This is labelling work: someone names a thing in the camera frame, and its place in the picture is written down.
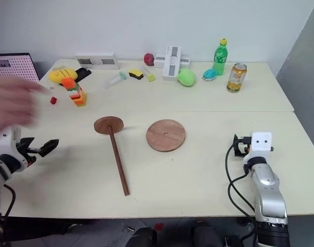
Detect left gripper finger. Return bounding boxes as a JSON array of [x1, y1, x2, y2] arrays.
[[19, 137, 36, 151], [38, 138, 60, 158]]

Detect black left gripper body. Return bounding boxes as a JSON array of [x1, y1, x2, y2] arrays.
[[15, 143, 42, 168]]

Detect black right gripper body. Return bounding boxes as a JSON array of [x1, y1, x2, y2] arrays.
[[233, 136, 252, 158]]

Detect wooden disc with rod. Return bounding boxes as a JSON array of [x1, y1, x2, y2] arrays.
[[93, 116, 131, 197]]

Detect round wooden disc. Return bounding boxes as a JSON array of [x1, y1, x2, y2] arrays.
[[146, 118, 187, 153]]

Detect person's bare hand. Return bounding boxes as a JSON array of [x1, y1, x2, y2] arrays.
[[0, 76, 49, 132]]

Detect colourful toy block stack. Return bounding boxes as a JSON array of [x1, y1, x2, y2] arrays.
[[61, 77, 89, 108]]

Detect orange drink can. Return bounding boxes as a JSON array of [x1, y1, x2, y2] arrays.
[[226, 62, 248, 94]]

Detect blue toy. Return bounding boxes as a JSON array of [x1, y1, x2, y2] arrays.
[[201, 68, 219, 82]]

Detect yellow plush toy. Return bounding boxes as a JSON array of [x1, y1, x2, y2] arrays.
[[49, 67, 78, 84]]

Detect green plush toy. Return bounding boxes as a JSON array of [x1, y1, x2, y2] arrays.
[[177, 67, 197, 88]]

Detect black phone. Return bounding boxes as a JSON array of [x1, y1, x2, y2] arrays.
[[75, 67, 92, 83]]

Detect green soda bottle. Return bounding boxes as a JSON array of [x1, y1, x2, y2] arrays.
[[212, 38, 230, 76]]

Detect clear tube with green cap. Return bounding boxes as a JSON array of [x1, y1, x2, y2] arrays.
[[103, 72, 127, 90]]

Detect white cross-shaped box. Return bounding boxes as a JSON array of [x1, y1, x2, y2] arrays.
[[154, 45, 191, 82]]

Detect long white box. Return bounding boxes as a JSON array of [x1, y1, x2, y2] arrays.
[[74, 51, 120, 70]]

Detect clear tube with yellow-green cap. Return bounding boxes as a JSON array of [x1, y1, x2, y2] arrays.
[[141, 65, 156, 82]]

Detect yellow and black sponge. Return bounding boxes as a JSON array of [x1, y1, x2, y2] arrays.
[[128, 69, 145, 81]]

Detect red apple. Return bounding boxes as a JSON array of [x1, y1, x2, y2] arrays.
[[143, 52, 155, 66]]

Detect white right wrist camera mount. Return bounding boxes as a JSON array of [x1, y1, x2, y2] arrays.
[[243, 131, 274, 166]]

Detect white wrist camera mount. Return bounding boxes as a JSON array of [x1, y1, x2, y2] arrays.
[[0, 125, 22, 168], [243, 131, 274, 166]]

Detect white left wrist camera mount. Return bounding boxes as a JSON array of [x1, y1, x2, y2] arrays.
[[0, 125, 22, 168]]

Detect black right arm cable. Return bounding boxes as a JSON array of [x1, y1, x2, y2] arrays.
[[224, 144, 256, 220]]

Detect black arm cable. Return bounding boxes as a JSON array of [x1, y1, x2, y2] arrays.
[[224, 144, 256, 220], [2, 183, 16, 218]]

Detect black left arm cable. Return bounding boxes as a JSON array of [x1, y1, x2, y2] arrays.
[[2, 183, 16, 218]]

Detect pink pegboard with black frame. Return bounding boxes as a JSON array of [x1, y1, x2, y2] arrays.
[[0, 52, 41, 83]]

